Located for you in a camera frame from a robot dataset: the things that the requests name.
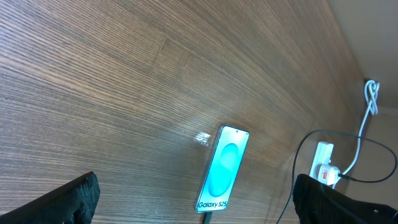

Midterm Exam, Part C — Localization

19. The white power strip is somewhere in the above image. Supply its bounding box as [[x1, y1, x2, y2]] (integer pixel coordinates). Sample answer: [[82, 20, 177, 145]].
[[309, 141, 334, 180]]

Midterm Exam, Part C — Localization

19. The white USB charger plug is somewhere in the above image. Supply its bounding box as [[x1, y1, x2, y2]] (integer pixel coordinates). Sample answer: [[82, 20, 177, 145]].
[[317, 164, 340, 185]]

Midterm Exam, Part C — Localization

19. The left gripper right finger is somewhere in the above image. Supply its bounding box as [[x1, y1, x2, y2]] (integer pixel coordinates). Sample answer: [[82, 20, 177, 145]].
[[293, 174, 397, 224]]

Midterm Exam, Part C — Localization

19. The white power strip cord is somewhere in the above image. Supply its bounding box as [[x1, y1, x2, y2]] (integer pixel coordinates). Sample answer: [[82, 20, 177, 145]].
[[331, 80, 381, 190]]

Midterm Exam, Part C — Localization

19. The turquoise Galaxy S25 smartphone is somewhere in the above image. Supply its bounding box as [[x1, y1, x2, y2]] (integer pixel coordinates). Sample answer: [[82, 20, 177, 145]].
[[195, 125, 250, 213]]

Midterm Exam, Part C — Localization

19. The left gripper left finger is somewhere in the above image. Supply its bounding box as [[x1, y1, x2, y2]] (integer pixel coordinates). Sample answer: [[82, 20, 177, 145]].
[[1, 172, 100, 223]]

